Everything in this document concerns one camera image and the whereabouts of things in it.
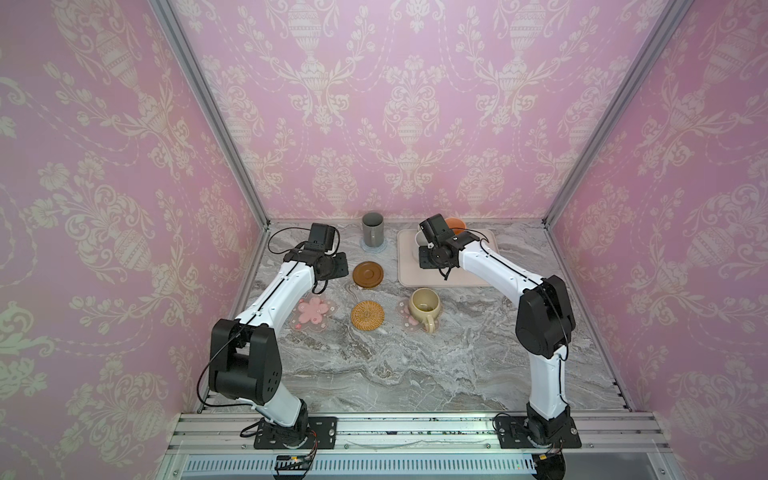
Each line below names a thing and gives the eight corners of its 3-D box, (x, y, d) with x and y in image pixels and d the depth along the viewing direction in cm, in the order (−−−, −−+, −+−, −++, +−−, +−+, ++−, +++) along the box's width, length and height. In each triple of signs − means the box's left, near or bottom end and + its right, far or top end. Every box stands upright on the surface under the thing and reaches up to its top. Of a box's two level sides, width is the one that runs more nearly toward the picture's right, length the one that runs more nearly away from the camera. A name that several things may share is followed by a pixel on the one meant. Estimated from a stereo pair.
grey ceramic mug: (363, 257, 113) (360, 236, 103) (365, 233, 120) (363, 212, 111) (383, 257, 113) (382, 236, 103) (383, 233, 120) (383, 212, 111)
